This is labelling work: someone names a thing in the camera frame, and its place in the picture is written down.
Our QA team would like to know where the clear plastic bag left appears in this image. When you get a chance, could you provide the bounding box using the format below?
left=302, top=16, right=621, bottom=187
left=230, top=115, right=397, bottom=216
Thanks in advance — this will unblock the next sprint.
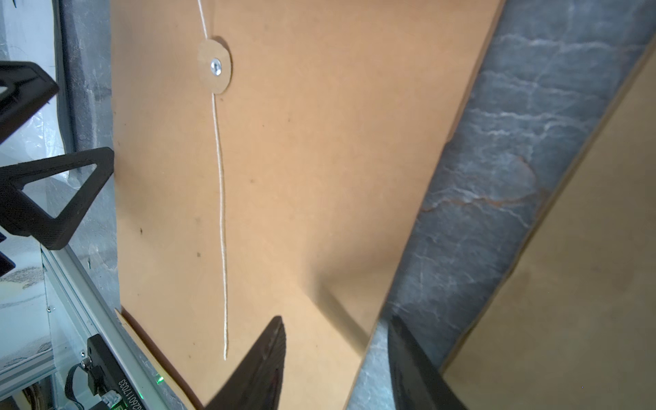
left=0, top=101, right=78, bottom=196

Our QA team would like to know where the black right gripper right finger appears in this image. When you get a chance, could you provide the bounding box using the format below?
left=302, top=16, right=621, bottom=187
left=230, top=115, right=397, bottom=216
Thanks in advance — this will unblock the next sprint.
left=388, top=315, right=466, bottom=410

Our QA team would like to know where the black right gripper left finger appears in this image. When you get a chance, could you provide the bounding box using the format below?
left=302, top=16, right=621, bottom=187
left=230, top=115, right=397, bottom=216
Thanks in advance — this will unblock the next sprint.
left=205, top=316, right=286, bottom=410

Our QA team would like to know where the brown kraft file bag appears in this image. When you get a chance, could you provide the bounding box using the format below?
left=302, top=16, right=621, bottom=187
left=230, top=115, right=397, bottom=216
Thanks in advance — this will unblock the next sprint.
left=110, top=1, right=503, bottom=409
left=444, top=46, right=655, bottom=409

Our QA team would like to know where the aluminium rail frame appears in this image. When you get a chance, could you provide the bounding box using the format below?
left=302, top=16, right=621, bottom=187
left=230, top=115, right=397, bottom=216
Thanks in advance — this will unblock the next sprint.
left=1, top=232, right=194, bottom=409

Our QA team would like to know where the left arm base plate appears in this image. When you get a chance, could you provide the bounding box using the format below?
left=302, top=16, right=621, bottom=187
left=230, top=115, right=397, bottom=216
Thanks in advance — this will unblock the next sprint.
left=63, top=334, right=157, bottom=409

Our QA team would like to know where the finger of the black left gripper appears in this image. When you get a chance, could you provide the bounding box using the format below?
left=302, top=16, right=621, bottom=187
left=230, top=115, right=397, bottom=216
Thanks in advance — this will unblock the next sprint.
left=1, top=61, right=59, bottom=143
left=1, top=147, right=114, bottom=250

